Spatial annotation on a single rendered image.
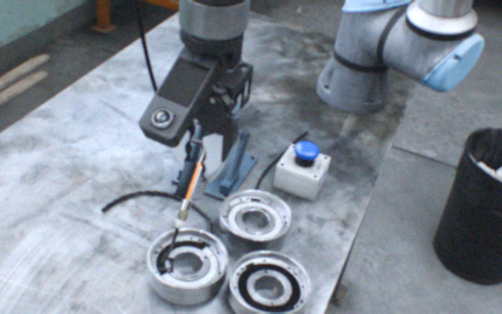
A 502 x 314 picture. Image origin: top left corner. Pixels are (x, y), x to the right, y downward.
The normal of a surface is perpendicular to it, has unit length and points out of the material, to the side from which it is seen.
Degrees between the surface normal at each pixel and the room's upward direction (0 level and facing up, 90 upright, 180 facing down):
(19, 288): 0
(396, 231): 0
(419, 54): 100
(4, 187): 0
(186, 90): 32
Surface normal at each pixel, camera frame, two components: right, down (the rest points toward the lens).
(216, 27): 0.11, 0.65
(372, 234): 0.12, -0.79
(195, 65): -0.07, -0.39
